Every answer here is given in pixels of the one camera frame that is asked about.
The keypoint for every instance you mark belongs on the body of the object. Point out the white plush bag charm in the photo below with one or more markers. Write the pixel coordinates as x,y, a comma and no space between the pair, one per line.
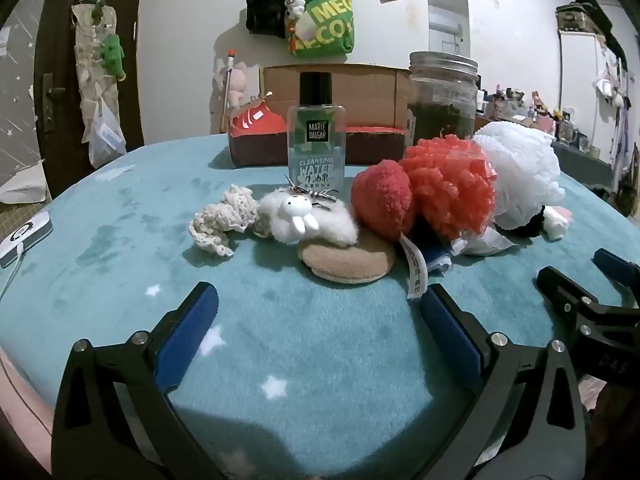
295,7

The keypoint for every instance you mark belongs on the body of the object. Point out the blue cloth roll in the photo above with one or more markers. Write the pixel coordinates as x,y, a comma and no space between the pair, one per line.
432,252

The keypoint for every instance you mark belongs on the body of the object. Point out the clear cleansing water bottle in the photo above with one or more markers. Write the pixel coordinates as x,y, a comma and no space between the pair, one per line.
316,135

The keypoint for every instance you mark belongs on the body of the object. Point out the pink plush toy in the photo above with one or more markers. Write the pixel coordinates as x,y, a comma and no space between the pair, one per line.
242,80

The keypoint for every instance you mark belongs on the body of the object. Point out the white sheep plush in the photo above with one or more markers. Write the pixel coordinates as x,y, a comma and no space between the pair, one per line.
295,210

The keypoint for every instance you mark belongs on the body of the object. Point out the white air conditioner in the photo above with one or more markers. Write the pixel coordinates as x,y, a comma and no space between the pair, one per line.
447,15

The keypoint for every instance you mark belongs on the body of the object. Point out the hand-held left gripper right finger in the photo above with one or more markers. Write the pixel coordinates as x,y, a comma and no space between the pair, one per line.
450,335

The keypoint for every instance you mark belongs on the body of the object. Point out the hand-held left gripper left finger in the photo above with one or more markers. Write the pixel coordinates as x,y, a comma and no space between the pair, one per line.
187,330

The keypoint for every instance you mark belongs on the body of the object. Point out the red paper bag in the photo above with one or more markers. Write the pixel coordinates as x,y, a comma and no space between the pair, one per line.
255,120

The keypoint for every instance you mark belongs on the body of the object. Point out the dark wooden door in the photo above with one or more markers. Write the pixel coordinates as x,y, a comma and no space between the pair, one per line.
60,170

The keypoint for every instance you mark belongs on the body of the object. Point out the clutter of small bottles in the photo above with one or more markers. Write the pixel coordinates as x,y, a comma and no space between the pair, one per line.
540,110

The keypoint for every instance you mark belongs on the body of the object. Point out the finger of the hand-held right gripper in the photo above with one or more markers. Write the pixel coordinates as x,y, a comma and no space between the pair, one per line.
612,265
560,285

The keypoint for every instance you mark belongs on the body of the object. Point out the brown cardboard box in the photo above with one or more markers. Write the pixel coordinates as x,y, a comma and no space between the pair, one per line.
350,90

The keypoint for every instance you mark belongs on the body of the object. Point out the white device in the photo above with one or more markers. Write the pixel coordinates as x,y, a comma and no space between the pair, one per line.
22,237

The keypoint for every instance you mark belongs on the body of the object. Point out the white mesh bath pouf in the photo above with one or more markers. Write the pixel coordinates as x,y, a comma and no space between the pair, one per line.
520,170

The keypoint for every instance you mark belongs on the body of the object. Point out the black plush ball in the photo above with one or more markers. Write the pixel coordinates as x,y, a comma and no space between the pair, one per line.
532,225

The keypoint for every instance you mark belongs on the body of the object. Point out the red plush ball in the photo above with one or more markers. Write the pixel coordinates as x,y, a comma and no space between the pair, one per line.
382,200

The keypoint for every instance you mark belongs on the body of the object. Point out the cream crochet piece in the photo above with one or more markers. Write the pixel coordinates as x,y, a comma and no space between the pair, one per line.
220,220

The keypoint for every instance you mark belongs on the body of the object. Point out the clear plastic bag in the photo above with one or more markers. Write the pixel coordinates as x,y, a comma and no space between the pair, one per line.
105,135

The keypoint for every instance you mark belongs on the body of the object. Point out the dark table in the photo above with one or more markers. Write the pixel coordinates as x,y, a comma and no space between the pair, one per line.
580,160

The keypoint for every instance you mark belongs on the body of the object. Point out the white cabinet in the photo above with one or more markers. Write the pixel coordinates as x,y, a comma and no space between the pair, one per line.
585,100

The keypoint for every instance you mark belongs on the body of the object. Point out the black backpack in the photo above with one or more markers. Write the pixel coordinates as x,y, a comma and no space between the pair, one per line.
265,5

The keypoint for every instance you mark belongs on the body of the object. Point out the glass jar with metal lid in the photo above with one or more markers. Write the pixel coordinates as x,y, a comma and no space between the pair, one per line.
440,100

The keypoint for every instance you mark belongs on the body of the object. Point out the white paper sheet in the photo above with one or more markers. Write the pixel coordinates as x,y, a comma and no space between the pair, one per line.
25,185

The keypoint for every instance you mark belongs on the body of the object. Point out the green tote bag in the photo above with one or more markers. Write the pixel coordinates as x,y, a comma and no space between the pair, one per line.
325,25

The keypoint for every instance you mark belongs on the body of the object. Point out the coral mesh bath pouf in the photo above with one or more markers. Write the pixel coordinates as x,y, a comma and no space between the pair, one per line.
450,185

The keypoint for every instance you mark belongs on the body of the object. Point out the green plush toy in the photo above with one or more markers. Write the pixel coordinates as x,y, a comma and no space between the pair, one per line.
112,55

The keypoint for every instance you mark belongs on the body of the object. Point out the tan round sponge puff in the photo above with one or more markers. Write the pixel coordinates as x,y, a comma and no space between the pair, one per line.
345,262

